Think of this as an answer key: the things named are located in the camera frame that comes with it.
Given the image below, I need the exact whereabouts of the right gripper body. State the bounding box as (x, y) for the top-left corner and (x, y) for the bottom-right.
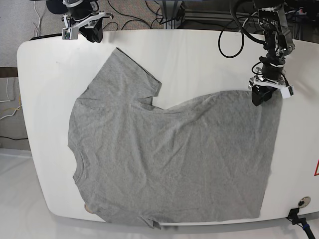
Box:
(62, 6), (113, 28)

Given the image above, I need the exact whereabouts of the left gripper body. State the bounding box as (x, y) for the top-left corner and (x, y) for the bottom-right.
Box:
(248, 62), (290, 90)

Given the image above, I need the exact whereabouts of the grey t-shirt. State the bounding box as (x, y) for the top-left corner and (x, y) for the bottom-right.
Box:
(68, 49), (282, 228)

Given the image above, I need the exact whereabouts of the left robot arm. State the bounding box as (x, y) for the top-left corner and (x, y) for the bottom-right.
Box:
(249, 0), (295, 106)

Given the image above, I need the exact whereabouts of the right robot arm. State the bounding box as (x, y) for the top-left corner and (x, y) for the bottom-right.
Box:
(62, 0), (114, 43)

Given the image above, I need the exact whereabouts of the dark round stool base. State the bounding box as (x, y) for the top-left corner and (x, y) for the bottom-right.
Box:
(46, 0), (68, 15)

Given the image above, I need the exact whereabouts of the red triangle warning sticker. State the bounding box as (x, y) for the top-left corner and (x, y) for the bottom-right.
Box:
(314, 161), (319, 176)

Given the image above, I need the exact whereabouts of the silver table grommet right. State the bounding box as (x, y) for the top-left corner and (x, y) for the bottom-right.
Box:
(298, 196), (311, 208)

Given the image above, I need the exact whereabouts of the beige table grommet left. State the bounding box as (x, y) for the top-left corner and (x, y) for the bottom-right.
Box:
(84, 204), (94, 214)

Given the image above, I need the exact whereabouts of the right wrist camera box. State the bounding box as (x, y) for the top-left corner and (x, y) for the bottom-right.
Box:
(62, 27), (79, 40)

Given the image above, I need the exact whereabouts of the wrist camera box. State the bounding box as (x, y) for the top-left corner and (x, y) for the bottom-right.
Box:
(280, 85), (294, 99)
(62, 27), (79, 40)

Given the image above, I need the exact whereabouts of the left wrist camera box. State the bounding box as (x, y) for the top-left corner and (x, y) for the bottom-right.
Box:
(280, 85), (294, 99)

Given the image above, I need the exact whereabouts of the white floor cable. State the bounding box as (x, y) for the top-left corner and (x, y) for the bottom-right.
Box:
(32, 0), (42, 37)

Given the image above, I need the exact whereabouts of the aluminium frame stand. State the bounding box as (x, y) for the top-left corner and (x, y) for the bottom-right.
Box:
(158, 0), (185, 29)

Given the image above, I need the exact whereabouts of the black clamp with cable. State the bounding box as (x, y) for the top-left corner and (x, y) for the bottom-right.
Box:
(286, 208), (316, 239)

